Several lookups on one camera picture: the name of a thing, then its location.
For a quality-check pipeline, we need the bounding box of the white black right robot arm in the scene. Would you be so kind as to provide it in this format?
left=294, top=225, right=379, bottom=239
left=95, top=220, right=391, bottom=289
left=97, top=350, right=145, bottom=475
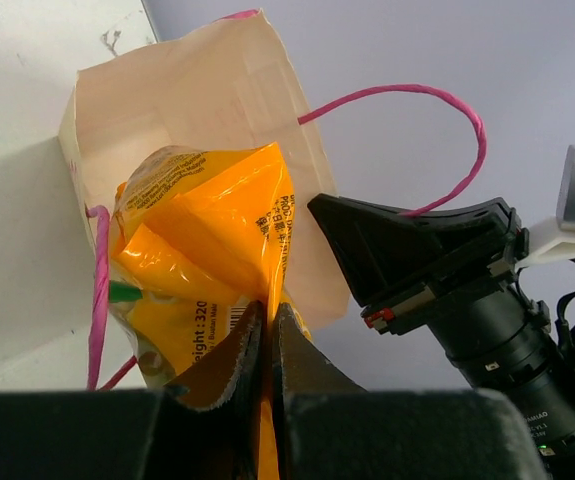
left=308, top=194, right=575, bottom=479

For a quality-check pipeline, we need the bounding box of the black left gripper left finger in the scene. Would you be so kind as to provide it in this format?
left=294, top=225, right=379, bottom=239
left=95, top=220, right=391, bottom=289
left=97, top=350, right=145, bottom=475
left=0, top=302, right=265, bottom=479

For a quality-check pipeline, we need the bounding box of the orange mango gummy bag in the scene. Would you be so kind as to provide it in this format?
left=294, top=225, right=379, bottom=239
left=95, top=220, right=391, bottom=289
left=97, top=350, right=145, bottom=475
left=107, top=143, right=296, bottom=479

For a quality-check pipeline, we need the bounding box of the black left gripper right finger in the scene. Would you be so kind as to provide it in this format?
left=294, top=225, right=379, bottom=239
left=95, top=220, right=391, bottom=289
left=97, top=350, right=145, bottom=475
left=272, top=303, right=547, bottom=479

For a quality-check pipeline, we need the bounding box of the cream pink paper cake bag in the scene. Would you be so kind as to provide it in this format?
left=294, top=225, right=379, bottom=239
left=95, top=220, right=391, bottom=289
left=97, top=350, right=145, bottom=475
left=58, top=8, right=488, bottom=392

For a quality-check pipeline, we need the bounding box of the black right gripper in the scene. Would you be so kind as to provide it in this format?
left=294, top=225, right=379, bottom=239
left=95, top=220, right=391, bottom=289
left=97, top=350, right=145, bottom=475
left=308, top=194, right=551, bottom=360

